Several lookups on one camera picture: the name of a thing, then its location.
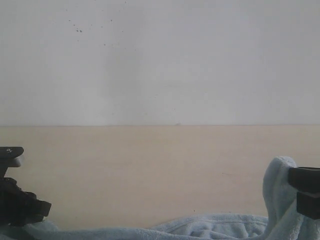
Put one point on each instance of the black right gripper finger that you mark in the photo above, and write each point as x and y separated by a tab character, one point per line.
20	221
40	207

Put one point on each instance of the light blue terry towel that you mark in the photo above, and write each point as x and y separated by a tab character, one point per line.
282	223

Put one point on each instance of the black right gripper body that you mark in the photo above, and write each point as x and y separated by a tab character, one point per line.
13	200

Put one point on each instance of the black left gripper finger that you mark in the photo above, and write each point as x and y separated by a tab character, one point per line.
304	179
308	204

